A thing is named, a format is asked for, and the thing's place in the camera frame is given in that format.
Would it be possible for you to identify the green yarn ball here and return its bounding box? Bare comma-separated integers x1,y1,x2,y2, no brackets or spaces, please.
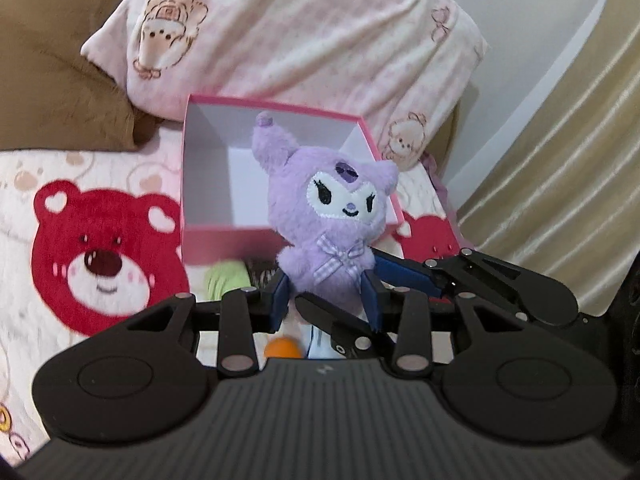
204,259,251,302

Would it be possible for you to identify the white blue packet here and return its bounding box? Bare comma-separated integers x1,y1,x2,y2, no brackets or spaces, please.
304,324,335,359

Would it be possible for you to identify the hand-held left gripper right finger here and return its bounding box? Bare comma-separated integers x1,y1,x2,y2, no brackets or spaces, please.
362,270,501,378

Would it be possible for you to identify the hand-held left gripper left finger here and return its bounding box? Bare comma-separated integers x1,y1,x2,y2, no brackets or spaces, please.
127,272,292,378

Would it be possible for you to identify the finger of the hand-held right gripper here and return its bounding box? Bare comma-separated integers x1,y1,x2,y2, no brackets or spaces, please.
295,292,396,359
375,249,531,323

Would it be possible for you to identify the brown pillow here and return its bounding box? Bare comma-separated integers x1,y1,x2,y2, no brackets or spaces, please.
0,0,166,153

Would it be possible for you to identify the pink cardboard box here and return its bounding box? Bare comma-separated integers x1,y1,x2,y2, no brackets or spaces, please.
181,92,407,266

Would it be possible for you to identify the pink printed pillow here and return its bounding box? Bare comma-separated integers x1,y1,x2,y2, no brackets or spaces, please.
81,0,488,171

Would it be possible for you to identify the red bear print blanket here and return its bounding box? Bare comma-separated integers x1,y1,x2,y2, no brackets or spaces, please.
0,147,461,461

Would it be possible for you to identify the orange ball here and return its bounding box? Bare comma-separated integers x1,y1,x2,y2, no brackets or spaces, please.
264,337,304,359

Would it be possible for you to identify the purple plush toy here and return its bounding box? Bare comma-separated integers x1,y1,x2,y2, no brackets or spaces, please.
251,111,399,308

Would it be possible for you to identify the beige curtain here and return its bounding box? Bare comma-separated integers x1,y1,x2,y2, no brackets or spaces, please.
457,0,640,318

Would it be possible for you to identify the purple cloth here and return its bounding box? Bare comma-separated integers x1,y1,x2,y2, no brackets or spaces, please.
420,152,458,241

